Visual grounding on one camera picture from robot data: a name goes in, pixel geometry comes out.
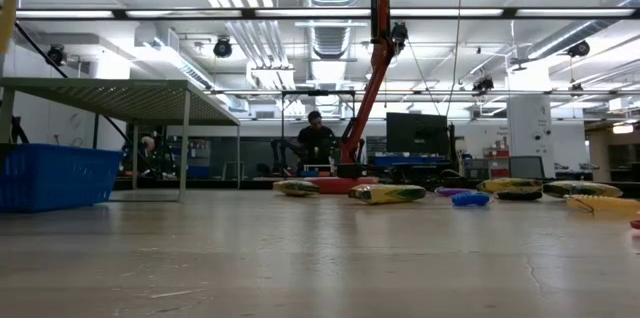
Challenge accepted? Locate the green perforated metal shelf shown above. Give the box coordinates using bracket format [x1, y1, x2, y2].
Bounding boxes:
[0, 76, 242, 204]

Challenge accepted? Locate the blue background table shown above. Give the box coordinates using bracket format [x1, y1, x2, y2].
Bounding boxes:
[373, 154, 450, 168]

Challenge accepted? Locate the yellow rubber band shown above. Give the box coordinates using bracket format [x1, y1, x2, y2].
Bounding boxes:
[0, 0, 35, 55]

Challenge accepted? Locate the black beam with light strips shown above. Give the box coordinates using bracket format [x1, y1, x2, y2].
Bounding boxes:
[13, 6, 640, 21]

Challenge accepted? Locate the black monitor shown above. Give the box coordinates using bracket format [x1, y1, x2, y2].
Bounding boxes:
[385, 111, 450, 158]

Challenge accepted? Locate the yellow crayon pack white end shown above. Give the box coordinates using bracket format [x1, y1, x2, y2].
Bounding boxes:
[348, 183, 428, 206]

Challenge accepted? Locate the thin hanging cord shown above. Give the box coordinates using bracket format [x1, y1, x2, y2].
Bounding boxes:
[444, 0, 464, 119]

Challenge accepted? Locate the red cabinet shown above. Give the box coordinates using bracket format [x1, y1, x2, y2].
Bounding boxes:
[482, 146, 511, 179]

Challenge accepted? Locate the blue plastic basket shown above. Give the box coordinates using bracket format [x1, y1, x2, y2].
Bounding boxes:
[0, 142, 125, 214]

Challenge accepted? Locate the red desk lamp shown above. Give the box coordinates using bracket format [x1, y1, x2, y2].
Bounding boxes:
[304, 0, 410, 195]

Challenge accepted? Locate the black ceiling spotlight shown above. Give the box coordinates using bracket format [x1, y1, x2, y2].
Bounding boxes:
[567, 39, 592, 59]
[212, 36, 234, 59]
[45, 43, 68, 67]
[472, 75, 496, 95]

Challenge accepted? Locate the purple spiral wrist coil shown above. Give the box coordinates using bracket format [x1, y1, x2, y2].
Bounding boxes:
[433, 186, 476, 198]

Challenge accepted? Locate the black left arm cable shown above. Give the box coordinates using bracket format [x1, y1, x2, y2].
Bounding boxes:
[13, 21, 139, 157]

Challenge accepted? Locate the black aluminium table frame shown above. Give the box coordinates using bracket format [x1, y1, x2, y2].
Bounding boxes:
[112, 176, 640, 192]

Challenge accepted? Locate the orange spiral wrist coil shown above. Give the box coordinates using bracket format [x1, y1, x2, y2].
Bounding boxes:
[564, 194, 640, 217]

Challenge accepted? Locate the black spiral wrist coil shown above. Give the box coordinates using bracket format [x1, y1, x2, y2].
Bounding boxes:
[494, 190, 544, 203]

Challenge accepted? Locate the blue spiral wrist coil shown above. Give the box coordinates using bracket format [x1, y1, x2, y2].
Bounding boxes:
[451, 191, 492, 208]

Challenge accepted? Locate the person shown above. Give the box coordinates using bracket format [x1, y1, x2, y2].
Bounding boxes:
[138, 133, 157, 159]
[297, 110, 338, 172]

